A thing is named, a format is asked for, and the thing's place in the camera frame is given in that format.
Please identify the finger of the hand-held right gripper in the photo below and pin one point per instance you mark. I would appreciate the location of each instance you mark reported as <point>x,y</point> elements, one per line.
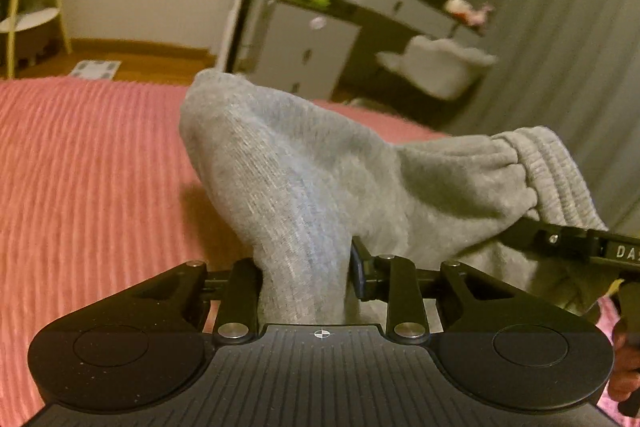
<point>550,239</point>

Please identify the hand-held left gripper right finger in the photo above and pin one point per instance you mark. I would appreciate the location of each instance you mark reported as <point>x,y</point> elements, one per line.
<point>358,272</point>

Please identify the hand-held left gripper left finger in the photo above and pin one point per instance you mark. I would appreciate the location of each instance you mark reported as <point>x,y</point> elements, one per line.
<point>245,287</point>

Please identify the grey pants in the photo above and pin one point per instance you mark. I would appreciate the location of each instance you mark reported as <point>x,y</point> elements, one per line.
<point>300,167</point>

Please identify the person's right hand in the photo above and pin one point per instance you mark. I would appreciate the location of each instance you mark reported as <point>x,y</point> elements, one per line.
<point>627,367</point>

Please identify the pink ribbed blanket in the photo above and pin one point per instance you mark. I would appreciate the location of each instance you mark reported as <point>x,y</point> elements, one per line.
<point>90,167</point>

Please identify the white fluffy stool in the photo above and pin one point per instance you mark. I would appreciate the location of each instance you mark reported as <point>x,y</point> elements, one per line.
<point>440,64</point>

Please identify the grey curtain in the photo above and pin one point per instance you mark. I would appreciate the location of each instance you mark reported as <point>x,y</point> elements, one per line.
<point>560,32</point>

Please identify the white drawer cabinet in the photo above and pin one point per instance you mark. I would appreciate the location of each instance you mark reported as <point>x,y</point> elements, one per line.
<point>305,47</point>

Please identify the pink toy figures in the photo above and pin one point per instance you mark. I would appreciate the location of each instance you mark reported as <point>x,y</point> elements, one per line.
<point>465,9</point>

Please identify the white bathroom scale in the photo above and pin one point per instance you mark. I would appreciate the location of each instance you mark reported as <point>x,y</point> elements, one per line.
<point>95,70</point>

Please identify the grey vanity desk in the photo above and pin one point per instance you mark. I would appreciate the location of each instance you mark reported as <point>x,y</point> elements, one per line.
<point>400,4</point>

